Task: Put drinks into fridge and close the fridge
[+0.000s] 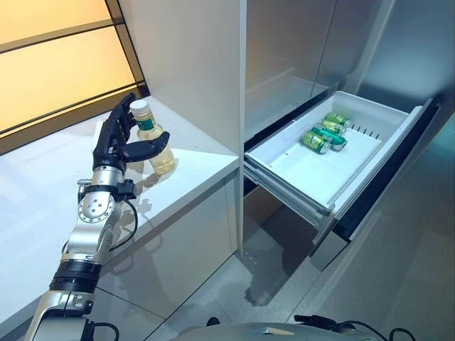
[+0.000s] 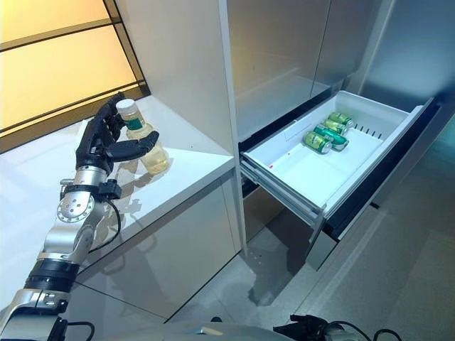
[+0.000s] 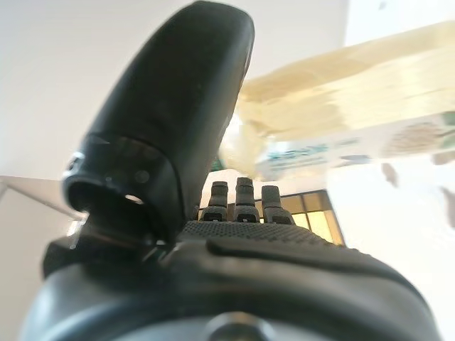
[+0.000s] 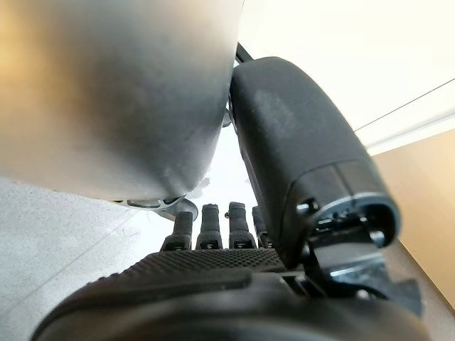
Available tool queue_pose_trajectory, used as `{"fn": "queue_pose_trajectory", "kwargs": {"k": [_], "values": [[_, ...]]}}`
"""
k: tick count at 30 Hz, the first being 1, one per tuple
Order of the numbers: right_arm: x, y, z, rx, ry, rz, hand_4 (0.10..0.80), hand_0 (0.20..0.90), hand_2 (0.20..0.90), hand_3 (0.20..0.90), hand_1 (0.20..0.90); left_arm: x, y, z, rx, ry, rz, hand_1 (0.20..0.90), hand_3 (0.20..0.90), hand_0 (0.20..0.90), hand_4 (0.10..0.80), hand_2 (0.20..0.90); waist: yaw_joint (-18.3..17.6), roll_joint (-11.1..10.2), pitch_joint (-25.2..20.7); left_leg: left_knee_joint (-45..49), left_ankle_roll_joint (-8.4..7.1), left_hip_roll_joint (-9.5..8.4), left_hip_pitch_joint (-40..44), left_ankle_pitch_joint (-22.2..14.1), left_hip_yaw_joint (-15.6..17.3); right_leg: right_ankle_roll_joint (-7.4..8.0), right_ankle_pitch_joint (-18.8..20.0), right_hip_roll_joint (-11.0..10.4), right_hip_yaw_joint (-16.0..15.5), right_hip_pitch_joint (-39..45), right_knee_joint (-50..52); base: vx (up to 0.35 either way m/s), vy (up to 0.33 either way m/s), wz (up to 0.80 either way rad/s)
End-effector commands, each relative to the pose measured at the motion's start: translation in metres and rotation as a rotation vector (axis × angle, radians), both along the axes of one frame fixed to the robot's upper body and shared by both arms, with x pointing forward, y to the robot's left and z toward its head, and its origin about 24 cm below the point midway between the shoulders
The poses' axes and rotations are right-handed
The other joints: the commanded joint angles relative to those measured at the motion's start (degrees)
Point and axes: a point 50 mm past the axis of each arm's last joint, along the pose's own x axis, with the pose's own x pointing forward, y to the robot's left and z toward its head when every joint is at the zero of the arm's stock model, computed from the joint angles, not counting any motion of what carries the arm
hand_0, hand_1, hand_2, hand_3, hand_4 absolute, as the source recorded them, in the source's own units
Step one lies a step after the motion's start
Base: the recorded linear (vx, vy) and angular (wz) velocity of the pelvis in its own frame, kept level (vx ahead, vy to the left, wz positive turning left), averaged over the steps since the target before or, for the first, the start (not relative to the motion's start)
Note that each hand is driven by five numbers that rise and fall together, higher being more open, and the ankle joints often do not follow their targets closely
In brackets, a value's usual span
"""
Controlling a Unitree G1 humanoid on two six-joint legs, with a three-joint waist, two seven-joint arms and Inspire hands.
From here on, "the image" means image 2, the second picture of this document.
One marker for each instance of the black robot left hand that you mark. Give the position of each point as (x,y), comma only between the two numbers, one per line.
(94,142)

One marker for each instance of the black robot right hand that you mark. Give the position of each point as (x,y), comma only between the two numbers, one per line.
(309,330)

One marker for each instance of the yellow drink bottle white cap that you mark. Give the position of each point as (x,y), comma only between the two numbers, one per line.
(156,158)

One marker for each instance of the white fridge drawer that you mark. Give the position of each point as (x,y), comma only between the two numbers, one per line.
(305,174)

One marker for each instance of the stainless steel fridge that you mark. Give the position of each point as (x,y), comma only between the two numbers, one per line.
(277,53)

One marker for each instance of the grey robot torso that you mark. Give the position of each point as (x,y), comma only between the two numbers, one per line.
(220,334)

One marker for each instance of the black framed window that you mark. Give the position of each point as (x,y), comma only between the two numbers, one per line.
(53,60)

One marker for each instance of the white counter cabinet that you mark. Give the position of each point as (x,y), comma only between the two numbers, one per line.
(149,220)

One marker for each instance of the white tall side panel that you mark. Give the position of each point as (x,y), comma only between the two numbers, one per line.
(177,53)

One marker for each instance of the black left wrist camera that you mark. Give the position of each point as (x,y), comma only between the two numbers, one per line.
(109,190)

